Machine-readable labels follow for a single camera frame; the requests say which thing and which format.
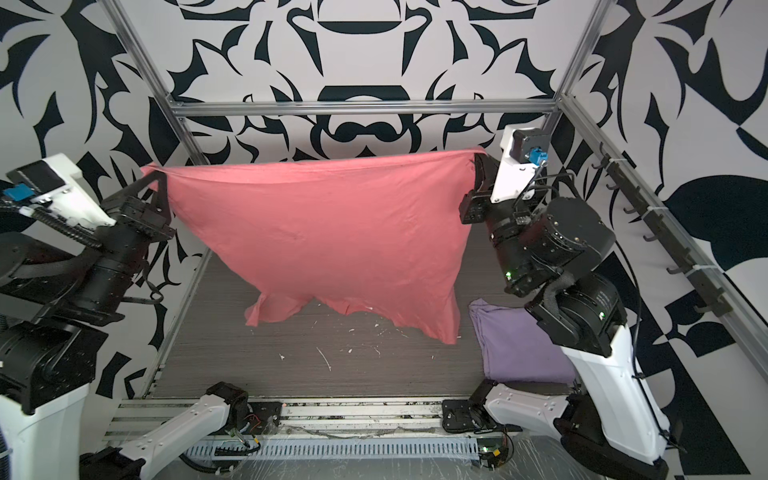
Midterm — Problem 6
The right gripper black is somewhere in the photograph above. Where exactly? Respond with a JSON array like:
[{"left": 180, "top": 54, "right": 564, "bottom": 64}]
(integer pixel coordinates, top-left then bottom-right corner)
[{"left": 470, "top": 149, "right": 561, "bottom": 292}]

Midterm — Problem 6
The pink t shirt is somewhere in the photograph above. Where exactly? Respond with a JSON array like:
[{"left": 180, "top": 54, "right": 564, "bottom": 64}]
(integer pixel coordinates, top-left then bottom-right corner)
[{"left": 165, "top": 149, "right": 476, "bottom": 345}]

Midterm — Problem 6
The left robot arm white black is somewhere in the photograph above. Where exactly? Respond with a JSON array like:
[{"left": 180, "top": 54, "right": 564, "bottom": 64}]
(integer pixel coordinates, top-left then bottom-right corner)
[{"left": 1, "top": 163, "right": 248, "bottom": 479}]

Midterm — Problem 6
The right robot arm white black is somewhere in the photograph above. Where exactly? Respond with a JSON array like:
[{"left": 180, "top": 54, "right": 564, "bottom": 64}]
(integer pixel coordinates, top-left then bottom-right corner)
[{"left": 459, "top": 154, "right": 678, "bottom": 479}]

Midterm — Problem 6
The folded purple t shirt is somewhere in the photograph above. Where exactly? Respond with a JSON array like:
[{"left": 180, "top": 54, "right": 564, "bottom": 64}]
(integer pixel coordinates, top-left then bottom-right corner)
[{"left": 468, "top": 299, "right": 576, "bottom": 384}]

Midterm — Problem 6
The small green circuit board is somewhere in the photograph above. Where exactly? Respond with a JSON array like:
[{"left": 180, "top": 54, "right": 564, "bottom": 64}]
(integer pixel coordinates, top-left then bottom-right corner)
[{"left": 477, "top": 434, "right": 515, "bottom": 470}]

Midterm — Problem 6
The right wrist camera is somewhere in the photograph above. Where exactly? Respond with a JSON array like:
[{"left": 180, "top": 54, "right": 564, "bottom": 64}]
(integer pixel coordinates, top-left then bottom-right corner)
[{"left": 490, "top": 125, "right": 550, "bottom": 204}]

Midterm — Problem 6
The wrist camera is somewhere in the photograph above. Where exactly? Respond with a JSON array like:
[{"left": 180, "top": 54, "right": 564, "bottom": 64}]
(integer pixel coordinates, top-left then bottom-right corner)
[
  {"left": 490, "top": 125, "right": 550, "bottom": 204},
  {"left": 1, "top": 153, "right": 116, "bottom": 231}
]

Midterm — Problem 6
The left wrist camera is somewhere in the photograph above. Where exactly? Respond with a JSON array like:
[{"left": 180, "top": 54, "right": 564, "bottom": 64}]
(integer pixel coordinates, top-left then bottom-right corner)
[{"left": 1, "top": 153, "right": 116, "bottom": 231}]

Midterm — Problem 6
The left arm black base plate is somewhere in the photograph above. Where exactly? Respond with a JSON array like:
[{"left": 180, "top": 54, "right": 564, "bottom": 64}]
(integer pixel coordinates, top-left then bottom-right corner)
[{"left": 236, "top": 401, "right": 283, "bottom": 435}]

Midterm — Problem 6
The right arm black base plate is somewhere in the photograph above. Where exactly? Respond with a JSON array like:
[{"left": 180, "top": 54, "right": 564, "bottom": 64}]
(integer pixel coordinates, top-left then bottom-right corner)
[{"left": 441, "top": 399, "right": 497, "bottom": 434}]

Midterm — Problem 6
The white slotted cable duct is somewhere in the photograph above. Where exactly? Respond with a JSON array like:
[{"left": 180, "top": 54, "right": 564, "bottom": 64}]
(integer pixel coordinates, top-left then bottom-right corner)
[{"left": 185, "top": 437, "right": 480, "bottom": 461}]

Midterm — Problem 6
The black wall hook rack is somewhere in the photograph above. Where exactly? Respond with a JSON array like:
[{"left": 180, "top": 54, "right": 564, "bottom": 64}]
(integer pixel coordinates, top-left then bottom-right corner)
[{"left": 596, "top": 143, "right": 735, "bottom": 317}]

